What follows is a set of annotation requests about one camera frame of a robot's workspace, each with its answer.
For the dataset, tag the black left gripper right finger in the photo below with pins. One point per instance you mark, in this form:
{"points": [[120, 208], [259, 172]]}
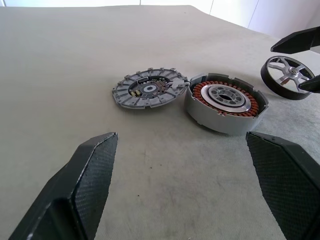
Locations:
{"points": [[290, 185]]}

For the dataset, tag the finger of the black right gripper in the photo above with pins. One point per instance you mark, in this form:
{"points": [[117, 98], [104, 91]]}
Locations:
{"points": [[297, 42], [312, 85]]}

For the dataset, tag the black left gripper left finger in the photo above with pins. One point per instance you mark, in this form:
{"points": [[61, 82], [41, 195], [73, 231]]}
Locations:
{"points": [[75, 190]]}

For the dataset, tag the grey motor housing with copper windings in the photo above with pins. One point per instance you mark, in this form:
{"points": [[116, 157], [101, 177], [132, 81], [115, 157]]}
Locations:
{"points": [[212, 120]]}

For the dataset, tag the grey motor cover with circuit board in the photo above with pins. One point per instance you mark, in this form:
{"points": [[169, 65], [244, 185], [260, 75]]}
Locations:
{"points": [[130, 100]]}

